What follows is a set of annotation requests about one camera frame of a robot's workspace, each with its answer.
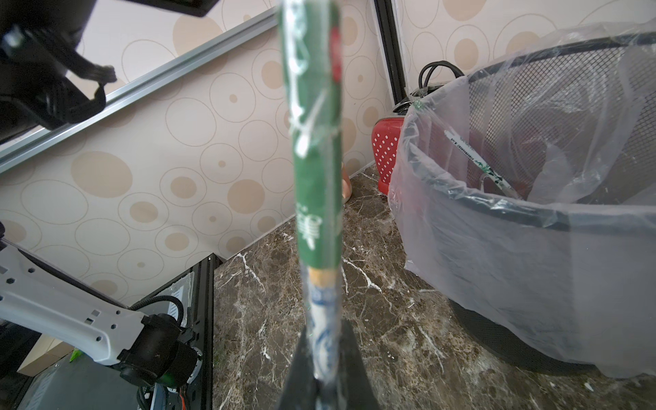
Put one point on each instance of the clear plastic bin liner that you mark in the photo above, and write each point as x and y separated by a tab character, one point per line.
528	205

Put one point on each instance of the black corner frame post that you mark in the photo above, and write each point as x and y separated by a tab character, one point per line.
386	19

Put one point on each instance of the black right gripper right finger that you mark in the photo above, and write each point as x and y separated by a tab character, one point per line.
350	387

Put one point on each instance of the wooden disposable chopsticks pair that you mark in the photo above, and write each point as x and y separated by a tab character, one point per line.
324	278

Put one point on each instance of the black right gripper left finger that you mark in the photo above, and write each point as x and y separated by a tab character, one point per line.
301	389

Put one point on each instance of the discarded chopstick wrapper in bin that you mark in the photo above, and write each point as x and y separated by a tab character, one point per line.
481	163

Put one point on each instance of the red polka dot toaster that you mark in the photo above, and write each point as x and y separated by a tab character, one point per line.
385	137

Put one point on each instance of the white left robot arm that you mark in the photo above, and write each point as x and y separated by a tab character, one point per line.
149	351

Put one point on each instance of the orange ceramic mug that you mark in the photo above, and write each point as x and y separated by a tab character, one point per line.
346	185

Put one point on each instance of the green clear chopstick wrapper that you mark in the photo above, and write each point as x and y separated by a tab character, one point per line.
310	32

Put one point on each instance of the silver aluminium frame rail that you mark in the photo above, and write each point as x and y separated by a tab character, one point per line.
14	153

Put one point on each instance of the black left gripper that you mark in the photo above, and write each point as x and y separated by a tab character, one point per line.
44	80

